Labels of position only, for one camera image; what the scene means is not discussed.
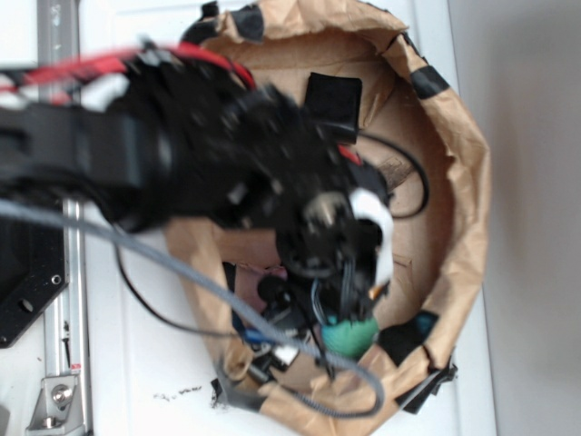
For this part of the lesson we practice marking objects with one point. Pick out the green ball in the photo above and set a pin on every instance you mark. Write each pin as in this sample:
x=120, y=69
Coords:
x=350, y=339

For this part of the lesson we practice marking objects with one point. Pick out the aluminium rail profile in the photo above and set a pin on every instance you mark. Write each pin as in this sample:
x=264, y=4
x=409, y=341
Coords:
x=66, y=343

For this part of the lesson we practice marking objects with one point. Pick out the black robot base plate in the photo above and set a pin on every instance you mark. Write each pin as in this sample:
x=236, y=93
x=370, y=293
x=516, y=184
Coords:
x=32, y=275

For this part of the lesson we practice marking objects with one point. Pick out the black rectangular pouch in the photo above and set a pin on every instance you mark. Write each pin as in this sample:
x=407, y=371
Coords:
x=334, y=102

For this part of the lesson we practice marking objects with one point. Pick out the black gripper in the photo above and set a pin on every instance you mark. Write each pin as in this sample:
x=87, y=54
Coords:
x=336, y=230

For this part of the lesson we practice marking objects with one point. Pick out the weathered wood piece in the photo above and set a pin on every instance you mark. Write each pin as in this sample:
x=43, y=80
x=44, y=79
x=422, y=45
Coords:
x=395, y=171

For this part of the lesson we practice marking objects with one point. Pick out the metal corner bracket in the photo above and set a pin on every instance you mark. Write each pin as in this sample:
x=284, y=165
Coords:
x=58, y=410

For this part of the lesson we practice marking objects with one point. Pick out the brown paper bag bin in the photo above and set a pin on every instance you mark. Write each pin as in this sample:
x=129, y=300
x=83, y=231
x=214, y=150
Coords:
x=440, y=256

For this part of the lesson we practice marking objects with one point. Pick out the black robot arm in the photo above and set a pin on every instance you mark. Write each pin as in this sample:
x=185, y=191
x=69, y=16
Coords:
x=157, y=133

